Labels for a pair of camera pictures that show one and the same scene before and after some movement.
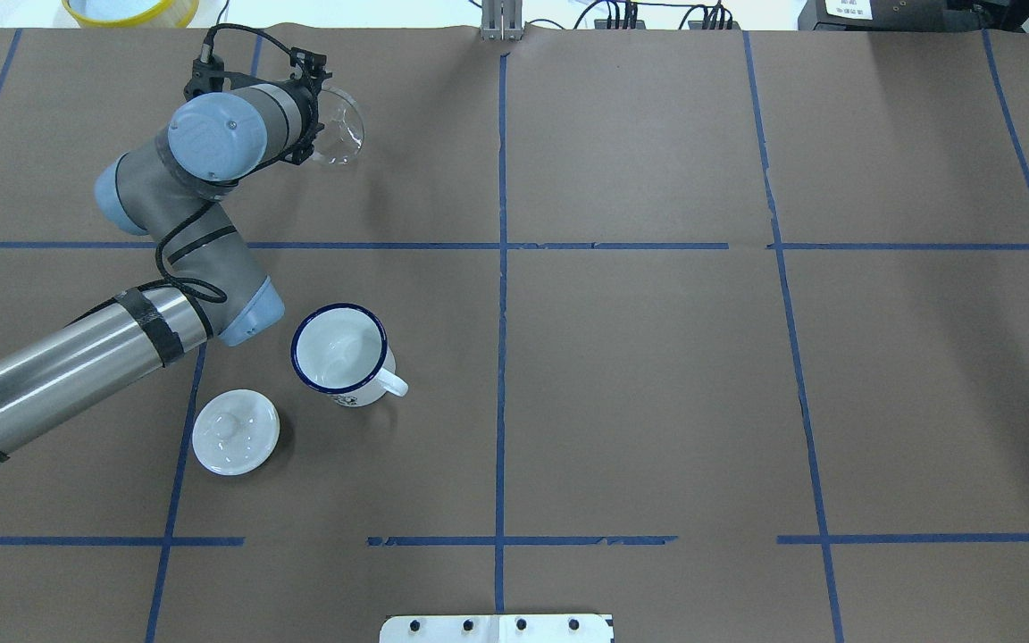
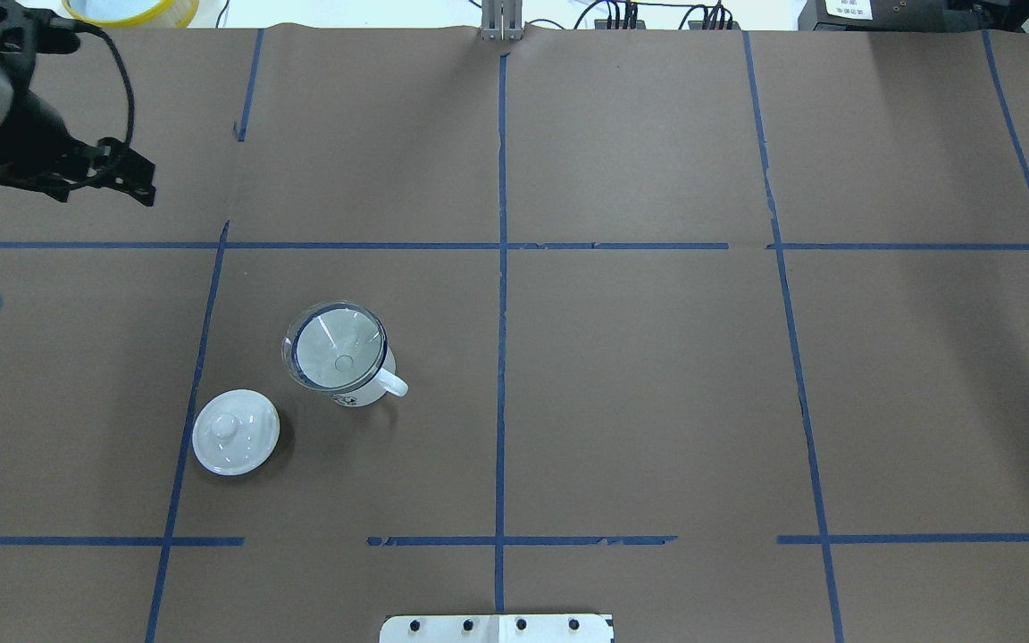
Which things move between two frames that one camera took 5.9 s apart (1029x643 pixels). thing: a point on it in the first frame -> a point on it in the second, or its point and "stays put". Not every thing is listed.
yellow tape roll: [132, 13] stays put
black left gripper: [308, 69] -> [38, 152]
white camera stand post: [550, 628] stays put
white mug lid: [236, 433] stays put
